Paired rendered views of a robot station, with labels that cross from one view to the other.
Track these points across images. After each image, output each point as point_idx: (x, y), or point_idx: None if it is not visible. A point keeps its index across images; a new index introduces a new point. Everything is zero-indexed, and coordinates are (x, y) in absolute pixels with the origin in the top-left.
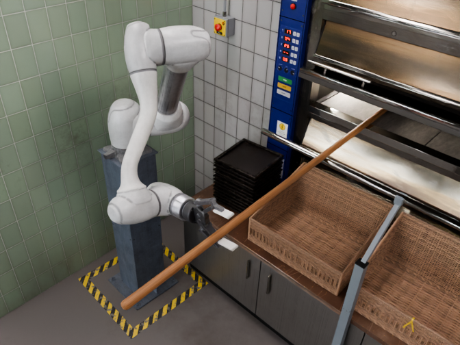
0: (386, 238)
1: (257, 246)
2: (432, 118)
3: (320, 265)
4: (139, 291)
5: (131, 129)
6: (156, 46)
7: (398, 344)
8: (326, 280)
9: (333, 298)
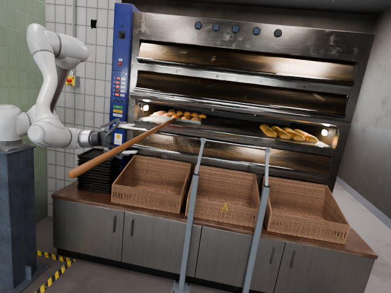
0: None
1: (119, 204)
2: (205, 103)
3: (166, 197)
4: (82, 165)
5: (14, 124)
6: (54, 38)
7: (221, 224)
8: (171, 206)
9: (177, 215)
